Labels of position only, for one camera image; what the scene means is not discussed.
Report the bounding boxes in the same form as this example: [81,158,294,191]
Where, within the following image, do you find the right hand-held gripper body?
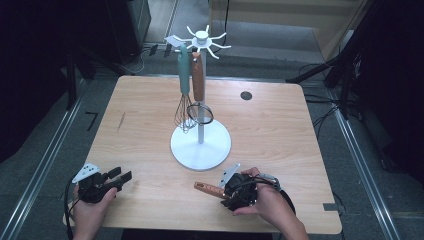
[218,162,260,212]

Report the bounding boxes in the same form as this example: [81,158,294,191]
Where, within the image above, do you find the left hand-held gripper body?
[71,162,118,204]

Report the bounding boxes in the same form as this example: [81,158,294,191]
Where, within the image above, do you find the white utensil rack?
[170,24,232,172]

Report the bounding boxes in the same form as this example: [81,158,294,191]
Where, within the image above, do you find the wooden-handled mesh strainer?
[186,51,214,126]

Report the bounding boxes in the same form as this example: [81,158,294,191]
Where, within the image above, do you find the teal-handled metal whisk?
[173,43,198,134]

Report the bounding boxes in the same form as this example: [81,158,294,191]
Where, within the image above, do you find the person's left hand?
[72,184,118,231]

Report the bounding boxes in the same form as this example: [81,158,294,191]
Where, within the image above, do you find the person's right hand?
[233,167,285,222]

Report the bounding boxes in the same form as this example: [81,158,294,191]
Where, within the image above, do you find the black stand leg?
[285,56,338,84]

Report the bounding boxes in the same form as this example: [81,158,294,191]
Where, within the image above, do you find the white paper tag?
[164,34,184,48]

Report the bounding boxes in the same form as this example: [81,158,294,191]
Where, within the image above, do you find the black cabinet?
[111,0,152,66]

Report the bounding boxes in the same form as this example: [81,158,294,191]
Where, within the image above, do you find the beige wooden cabinet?
[209,0,368,61]

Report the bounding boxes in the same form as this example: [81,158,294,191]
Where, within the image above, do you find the grey cable plug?
[259,172,282,191]

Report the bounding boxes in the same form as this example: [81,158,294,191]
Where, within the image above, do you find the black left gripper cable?
[63,174,81,240]

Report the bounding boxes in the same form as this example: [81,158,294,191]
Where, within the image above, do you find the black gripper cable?
[246,174,297,216]
[63,174,81,240]

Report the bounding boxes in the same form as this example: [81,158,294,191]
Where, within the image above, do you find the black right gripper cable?
[246,174,297,216]

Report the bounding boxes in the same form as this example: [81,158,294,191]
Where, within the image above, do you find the metal floor rail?
[328,89,401,240]
[0,96,84,240]

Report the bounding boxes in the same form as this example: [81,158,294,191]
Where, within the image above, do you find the black floor cables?
[301,93,343,136]

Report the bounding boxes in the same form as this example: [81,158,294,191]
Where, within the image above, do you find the black hanging cable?
[223,0,232,46]

